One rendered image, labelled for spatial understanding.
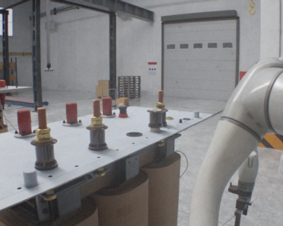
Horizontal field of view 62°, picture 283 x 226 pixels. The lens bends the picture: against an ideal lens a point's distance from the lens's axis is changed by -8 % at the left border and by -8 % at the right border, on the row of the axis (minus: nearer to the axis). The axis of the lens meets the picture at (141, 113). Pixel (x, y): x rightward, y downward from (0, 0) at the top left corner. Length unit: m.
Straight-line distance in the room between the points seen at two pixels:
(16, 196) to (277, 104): 0.67
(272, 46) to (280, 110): 5.48
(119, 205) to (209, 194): 0.88
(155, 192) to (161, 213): 0.17
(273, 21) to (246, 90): 5.50
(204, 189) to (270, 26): 5.61
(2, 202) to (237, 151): 0.59
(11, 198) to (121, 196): 0.71
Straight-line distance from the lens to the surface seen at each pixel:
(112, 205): 1.34
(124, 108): 1.78
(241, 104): 0.53
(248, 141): 0.53
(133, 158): 1.38
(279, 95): 0.48
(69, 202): 1.09
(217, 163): 0.52
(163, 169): 1.66
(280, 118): 0.48
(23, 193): 0.77
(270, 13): 6.06
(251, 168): 1.34
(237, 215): 1.40
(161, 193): 1.73
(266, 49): 5.95
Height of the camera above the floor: 1.69
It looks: 10 degrees down
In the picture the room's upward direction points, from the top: straight up
